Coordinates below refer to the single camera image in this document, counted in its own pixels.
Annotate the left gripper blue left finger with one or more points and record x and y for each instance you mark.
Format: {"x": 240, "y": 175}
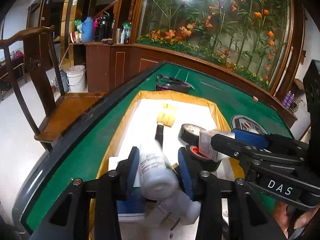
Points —
{"x": 128, "y": 170}

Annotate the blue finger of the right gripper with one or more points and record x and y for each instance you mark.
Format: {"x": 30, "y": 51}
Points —
{"x": 251, "y": 139}

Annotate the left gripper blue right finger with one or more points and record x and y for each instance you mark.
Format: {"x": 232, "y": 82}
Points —
{"x": 188, "y": 174}

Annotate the white bottle black nozzle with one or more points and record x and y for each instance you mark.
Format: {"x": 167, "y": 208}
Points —
{"x": 157, "y": 180}

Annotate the white medicine plaster box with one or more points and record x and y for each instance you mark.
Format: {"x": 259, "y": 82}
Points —
{"x": 206, "y": 148}

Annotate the right hand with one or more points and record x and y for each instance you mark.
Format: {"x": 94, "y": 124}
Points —
{"x": 283, "y": 219}

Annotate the mahjong table centre control panel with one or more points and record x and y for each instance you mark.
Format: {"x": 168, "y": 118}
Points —
{"x": 245, "y": 123}

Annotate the white power plug adapter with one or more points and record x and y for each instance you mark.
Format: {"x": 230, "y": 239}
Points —
{"x": 180, "y": 209}

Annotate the black electrical tape roll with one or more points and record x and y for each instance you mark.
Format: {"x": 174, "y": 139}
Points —
{"x": 190, "y": 134}

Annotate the yellow storage box tray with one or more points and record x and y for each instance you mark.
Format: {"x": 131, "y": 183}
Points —
{"x": 138, "y": 123}

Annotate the purple bottles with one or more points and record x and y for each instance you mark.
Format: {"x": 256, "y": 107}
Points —
{"x": 288, "y": 100}

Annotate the yellow sticky tape pieces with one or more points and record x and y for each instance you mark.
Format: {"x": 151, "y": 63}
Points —
{"x": 167, "y": 115}

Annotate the dark wooden chair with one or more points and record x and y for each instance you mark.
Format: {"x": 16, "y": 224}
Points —
{"x": 60, "y": 114}

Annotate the black tray on table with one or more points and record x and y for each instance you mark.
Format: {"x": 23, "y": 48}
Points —
{"x": 164, "y": 82}

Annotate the white plastic bucket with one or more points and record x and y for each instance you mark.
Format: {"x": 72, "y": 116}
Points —
{"x": 76, "y": 79}

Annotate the wooden cabinet counter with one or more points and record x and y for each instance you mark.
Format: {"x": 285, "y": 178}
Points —
{"x": 108, "y": 66}

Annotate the artificial flower display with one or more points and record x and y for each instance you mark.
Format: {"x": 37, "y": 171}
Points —
{"x": 247, "y": 37}

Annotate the black thermos flask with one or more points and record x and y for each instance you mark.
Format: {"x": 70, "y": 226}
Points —
{"x": 103, "y": 27}

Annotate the blue thermos jug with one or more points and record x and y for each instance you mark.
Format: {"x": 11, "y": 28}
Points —
{"x": 87, "y": 30}

